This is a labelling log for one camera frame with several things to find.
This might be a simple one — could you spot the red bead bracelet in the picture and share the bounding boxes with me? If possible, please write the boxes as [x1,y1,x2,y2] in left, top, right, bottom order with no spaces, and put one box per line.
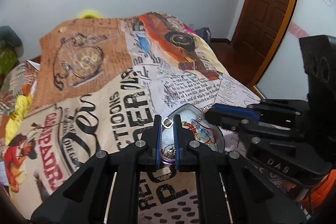
[182,118,217,147]

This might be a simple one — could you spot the newspaper print bedspread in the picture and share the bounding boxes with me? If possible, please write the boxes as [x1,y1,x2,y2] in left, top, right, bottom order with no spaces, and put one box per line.
[0,11,300,224]

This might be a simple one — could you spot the dark bag on floor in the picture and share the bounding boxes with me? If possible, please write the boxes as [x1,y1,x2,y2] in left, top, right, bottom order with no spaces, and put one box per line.
[194,27,211,44]

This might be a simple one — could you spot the brown wooden door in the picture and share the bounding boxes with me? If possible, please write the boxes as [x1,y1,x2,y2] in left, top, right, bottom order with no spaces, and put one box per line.
[232,0,296,88]

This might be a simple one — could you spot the yellow round object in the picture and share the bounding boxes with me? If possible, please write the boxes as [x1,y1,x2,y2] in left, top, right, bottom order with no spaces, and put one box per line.
[77,10,102,19]

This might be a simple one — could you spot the yellow cloth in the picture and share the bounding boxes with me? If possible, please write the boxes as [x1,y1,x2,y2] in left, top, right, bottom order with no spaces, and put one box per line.
[5,95,32,145]

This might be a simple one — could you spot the green cloth covered stand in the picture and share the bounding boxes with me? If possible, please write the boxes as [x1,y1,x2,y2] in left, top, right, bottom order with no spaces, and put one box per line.
[0,49,18,76]

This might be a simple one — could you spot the dark green plush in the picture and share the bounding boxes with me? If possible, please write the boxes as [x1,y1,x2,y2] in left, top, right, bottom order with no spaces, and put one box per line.
[0,26,23,50]

